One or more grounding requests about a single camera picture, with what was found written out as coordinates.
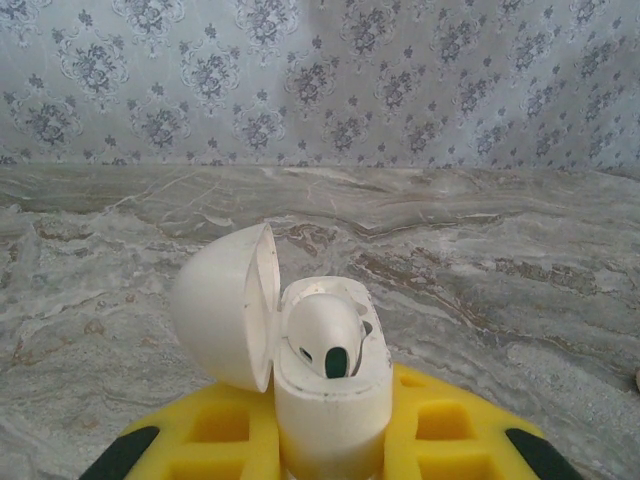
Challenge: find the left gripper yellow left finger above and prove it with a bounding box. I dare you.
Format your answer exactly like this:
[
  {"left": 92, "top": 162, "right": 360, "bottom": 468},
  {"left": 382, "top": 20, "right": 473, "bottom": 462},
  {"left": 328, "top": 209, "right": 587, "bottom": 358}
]
[{"left": 82, "top": 377, "right": 286, "bottom": 480}]

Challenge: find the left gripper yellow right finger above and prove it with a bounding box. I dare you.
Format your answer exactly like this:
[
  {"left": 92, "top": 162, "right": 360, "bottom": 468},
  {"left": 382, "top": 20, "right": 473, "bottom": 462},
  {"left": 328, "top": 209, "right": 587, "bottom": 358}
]
[{"left": 382, "top": 362, "right": 589, "bottom": 480}]

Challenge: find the white earbud charging case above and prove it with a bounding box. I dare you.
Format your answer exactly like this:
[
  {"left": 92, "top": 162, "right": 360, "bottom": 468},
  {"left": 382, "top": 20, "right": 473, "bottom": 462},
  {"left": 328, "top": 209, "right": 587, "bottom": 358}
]
[{"left": 171, "top": 223, "right": 392, "bottom": 479}]

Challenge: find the white wireless earbud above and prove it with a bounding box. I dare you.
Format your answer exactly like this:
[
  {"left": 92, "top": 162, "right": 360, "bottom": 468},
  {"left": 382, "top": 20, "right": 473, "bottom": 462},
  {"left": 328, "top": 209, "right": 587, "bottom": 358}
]
[{"left": 288, "top": 293, "right": 371, "bottom": 380}]

